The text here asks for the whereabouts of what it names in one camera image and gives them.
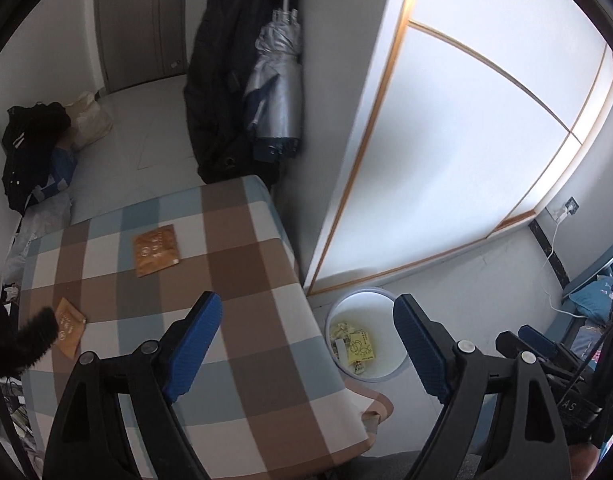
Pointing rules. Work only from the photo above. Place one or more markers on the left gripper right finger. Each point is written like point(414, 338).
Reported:
point(526, 439)

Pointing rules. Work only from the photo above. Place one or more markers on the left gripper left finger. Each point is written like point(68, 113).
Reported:
point(89, 440)

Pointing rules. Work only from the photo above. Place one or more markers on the yellow plastic bag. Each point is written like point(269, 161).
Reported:
point(358, 347)

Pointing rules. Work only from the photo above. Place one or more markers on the white round trash bin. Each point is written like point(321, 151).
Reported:
point(369, 309)

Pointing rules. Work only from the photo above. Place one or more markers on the small orange foil packet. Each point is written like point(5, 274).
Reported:
point(71, 326)

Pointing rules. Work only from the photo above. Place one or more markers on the black furry sleeve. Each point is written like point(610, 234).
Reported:
point(21, 349)

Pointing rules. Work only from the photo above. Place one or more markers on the checkered tablecloth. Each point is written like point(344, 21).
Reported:
point(267, 402)

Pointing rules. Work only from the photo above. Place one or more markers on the large orange foil packet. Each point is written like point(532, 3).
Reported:
point(155, 251)

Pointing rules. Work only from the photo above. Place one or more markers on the grey plastic parcel bag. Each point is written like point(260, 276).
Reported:
point(52, 215)

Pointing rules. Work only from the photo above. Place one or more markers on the blue box on floor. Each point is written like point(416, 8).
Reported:
point(62, 168)

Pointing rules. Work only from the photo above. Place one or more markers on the black clothes pile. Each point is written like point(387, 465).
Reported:
point(29, 139)

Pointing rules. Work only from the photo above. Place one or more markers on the beige tote bag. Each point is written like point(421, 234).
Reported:
point(89, 121)

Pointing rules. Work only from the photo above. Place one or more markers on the silver folded umbrella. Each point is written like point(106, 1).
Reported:
point(274, 92)

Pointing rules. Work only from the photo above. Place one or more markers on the grey door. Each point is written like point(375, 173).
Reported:
point(144, 40)

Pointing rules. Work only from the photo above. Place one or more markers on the black hanging jacket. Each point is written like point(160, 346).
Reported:
point(222, 61)

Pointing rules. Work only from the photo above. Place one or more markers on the wall power socket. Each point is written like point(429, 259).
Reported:
point(571, 206)

